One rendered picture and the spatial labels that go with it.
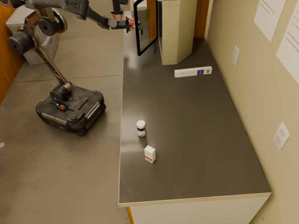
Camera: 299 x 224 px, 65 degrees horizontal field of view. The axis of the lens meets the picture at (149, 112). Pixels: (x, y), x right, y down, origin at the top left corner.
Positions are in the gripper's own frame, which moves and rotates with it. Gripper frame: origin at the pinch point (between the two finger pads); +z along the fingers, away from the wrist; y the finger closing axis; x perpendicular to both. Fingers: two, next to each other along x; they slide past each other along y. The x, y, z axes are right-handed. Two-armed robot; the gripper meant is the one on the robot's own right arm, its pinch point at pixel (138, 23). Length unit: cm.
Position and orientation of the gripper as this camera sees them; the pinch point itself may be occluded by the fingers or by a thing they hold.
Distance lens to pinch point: 182.4
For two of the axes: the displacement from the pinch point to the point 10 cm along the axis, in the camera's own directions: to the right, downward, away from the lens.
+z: 10.0, -0.7, 0.1
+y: -0.4, -6.9, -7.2
